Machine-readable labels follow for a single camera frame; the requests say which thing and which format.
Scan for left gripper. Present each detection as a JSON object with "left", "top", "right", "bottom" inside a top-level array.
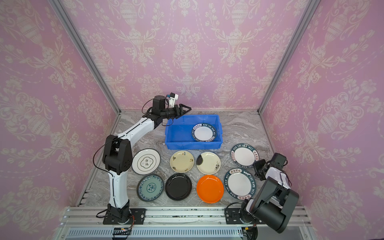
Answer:
[{"left": 159, "top": 103, "right": 190, "bottom": 120}]

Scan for small green-rim plate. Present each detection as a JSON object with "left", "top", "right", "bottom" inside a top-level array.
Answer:
[
  {"left": 231, "top": 143, "right": 260, "bottom": 168},
  {"left": 192, "top": 123, "right": 217, "bottom": 142}
]

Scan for cream plate small motifs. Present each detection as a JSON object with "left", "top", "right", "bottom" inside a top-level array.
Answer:
[{"left": 170, "top": 151, "right": 195, "bottom": 173}]

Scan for cream plate black ink blot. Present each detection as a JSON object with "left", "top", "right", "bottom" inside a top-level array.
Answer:
[{"left": 196, "top": 152, "right": 222, "bottom": 175}]

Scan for orange plate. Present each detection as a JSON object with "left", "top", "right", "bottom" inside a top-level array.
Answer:
[{"left": 197, "top": 175, "right": 224, "bottom": 204}]

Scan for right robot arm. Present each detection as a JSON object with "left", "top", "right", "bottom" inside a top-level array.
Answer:
[{"left": 239, "top": 153, "right": 299, "bottom": 234}]

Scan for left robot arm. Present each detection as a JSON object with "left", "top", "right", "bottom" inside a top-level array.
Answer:
[{"left": 102, "top": 93, "right": 192, "bottom": 225}]

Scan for blue plastic bin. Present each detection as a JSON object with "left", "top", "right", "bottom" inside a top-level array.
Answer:
[{"left": 165, "top": 115, "right": 223, "bottom": 150}]

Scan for large green-rim white plate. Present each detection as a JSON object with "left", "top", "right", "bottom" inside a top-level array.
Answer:
[{"left": 224, "top": 168, "right": 257, "bottom": 201}]

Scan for white plate black flower outline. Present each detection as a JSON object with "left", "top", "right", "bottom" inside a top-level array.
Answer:
[{"left": 132, "top": 149, "right": 161, "bottom": 175}]

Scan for teal patterned plate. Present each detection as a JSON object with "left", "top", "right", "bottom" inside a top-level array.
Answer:
[{"left": 137, "top": 175, "right": 164, "bottom": 202}]

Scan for small circuit board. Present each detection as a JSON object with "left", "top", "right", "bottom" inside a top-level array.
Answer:
[{"left": 113, "top": 228, "right": 132, "bottom": 238}]

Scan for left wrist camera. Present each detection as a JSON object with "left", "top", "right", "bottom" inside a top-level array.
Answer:
[{"left": 167, "top": 93, "right": 179, "bottom": 108}]

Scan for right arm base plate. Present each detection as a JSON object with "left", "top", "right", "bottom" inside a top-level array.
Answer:
[{"left": 224, "top": 208, "right": 250, "bottom": 225}]

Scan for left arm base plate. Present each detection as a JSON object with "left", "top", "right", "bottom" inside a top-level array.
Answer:
[{"left": 103, "top": 207, "right": 146, "bottom": 226}]

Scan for aluminium front rail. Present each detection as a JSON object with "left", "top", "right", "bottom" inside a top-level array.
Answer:
[{"left": 52, "top": 205, "right": 317, "bottom": 240}]

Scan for left corner aluminium post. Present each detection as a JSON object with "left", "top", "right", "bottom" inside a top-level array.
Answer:
[{"left": 48, "top": 0, "right": 122, "bottom": 115}]

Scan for corner aluminium post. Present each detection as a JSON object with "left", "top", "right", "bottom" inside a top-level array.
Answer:
[
  {"left": 48, "top": 0, "right": 122, "bottom": 115},
  {"left": 258, "top": 0, "right": 321, "bottom": 116}
]

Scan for right corner aluminium post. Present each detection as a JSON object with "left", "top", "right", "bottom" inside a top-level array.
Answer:
[{"left": 258, "top": 0, "right": 321, "bottom": 116}]

